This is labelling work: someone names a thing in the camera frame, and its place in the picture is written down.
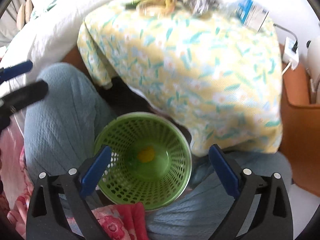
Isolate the yellow green snack bag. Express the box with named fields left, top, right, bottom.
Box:
left=125, top=0, right=177, bottom=17

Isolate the blue white milk carton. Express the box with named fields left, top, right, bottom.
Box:
left=231, top=0, right=268, bottom=33

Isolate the yellow trash in basket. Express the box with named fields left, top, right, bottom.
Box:
left=137, top=146, right=156, bottom=163

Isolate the green perforated trash basket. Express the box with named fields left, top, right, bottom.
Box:
left=94, top=112, right=192, bottom=211

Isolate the white pillow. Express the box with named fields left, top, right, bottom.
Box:
left=1, top=0, right=112, bottom=90

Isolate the yellow floral tablecloth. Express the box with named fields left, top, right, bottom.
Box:
left=77, top=0, right=283, bottom=157

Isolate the white power strip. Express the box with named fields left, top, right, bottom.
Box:
left=282, top=37, right=299, bottom=73

